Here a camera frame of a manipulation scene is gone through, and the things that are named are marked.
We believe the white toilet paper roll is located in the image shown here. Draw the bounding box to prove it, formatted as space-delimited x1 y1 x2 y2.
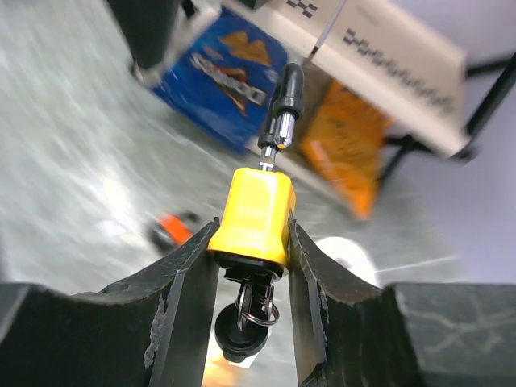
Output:
316 236 379 286

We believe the blue Doritos bag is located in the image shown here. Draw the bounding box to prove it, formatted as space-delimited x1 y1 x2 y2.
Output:
151 6 289 152

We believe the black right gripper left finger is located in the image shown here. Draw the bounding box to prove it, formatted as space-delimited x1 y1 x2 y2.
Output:
1 221 219 386

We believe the beige two tier shelf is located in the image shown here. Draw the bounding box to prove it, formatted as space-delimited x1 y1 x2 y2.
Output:
227 1 515 160

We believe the orange padlock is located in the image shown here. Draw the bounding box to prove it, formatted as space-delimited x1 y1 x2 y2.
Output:
147 211 201 255

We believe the orange honey dijon bag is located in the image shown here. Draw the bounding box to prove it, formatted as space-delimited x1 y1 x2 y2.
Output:
300 80 393 220

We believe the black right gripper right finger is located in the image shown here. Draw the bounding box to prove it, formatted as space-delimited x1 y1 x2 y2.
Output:
289 224 515 386

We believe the yellow padlock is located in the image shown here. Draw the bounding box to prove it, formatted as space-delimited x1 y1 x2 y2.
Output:
208 63 304 277

